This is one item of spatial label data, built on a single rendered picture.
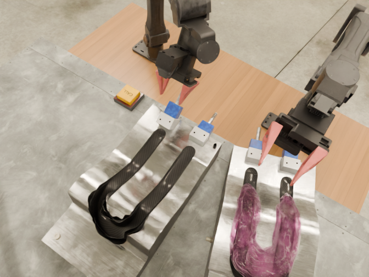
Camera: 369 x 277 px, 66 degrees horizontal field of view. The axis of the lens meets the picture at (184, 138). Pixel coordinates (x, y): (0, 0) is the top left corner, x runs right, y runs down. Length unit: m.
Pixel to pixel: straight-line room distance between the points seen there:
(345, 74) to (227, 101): 0.59
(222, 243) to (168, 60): 0.48
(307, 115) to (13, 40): 2.46
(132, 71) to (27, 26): 1.77
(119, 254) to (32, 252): 0.26
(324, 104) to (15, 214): 0.85
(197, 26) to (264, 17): 2.16
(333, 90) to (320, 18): 2.51
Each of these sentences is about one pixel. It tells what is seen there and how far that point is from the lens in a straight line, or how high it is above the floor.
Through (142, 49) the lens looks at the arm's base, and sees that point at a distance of 1.23.
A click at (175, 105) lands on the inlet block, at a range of 0.87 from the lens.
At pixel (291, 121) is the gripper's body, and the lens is 0.56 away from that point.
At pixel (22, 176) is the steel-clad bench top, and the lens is 1.03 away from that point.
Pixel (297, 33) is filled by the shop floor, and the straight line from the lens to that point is 2.78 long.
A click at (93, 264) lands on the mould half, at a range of 0.82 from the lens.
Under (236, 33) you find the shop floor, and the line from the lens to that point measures 2.61.
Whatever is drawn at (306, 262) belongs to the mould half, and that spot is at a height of 0.88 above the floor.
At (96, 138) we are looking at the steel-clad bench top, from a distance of 1.01.
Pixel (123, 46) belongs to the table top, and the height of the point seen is 0.80.
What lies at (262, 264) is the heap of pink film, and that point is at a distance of 0.80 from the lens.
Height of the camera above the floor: 1.65
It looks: 61 degrees down
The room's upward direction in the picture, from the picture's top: 5 degrees clockwise
